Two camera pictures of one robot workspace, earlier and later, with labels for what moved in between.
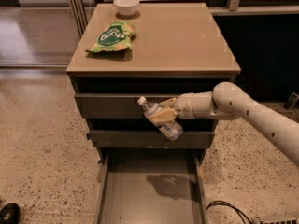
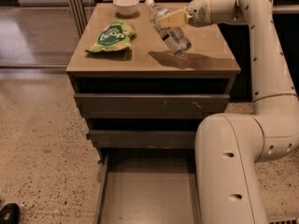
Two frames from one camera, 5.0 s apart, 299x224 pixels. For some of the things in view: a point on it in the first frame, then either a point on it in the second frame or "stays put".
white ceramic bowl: x=126 y=6 stays put
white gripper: x=183 y=106 → x=199 y=12
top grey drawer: x=116 y=105 stays put
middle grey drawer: x=150 y=139 stays put
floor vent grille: x=277 y=220 stays put
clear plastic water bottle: x=171 y=129 → x=173 y=36
